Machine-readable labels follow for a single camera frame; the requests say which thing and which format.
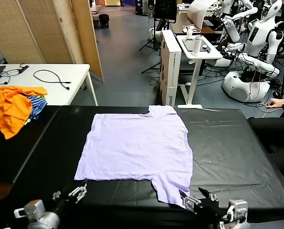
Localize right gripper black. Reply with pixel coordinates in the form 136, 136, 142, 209
179, 187, 222, 219

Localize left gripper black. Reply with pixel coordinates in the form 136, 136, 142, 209
50, 182, 89, 217

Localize lavender t-shirt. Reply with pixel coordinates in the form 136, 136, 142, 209
74, 104, 193, 209

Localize person's bare hand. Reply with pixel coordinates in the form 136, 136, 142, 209
267, 98, 284, 109

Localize black plastic table cover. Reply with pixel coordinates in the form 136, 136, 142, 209
13, 104, 284, 217

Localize black side table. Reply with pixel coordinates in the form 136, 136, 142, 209
0, 106, 61, 198

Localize blue striped garment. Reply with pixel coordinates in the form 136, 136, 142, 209
27, 95, 48, 121

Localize person's black trousers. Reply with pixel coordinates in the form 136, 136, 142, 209
248, 116, 284, 156

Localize orange garment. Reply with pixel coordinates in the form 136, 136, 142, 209
0, 85, 48, 140

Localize white humanoid robot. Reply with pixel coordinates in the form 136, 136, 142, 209
213, 0, 259, 67
222, 0, 284, 104

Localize white table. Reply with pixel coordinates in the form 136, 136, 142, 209
0, 63, 99, 107

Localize tall white cardboard box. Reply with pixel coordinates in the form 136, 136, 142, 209
159, 29, 182, 108

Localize black tripod stand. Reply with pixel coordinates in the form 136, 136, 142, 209
139, 18, 162, 52
141, 53, 162, 74

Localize white standing desk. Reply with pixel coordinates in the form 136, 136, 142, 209
176, 34, 223, 109

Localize white water bottle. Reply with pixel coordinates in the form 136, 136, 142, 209
192, 34, 204, 56

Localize grey tablet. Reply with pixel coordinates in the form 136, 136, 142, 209
182, 38, 195, 52

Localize wooden folding screen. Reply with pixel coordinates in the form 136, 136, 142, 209
0, 0, 104, 83

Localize white rounded machine base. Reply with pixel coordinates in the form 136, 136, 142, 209
148, 28, 162, 40

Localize black bin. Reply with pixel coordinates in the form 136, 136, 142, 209
98, 14, 110, 29

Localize brown wooden desk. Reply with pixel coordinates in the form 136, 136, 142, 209
170, 13, 223, 35

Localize white curved panel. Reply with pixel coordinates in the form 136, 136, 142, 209
188, 0, 215, 30

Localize black monitor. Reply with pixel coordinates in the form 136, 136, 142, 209
153, 0, 178, 24

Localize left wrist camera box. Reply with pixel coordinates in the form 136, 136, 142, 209
14, 199, 47, 219

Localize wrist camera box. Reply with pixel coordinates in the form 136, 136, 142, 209
14, 199, 47, 219
227, 199, 249, 224

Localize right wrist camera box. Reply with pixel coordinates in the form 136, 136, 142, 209
227, 199, 249, 224

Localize black looped cable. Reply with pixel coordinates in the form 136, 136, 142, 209
33, 69, 71, 91

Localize white floor cable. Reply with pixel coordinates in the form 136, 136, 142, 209
257, 102, 276, 118

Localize white gadget with cables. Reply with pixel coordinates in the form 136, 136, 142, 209
183, 24, 201, 39

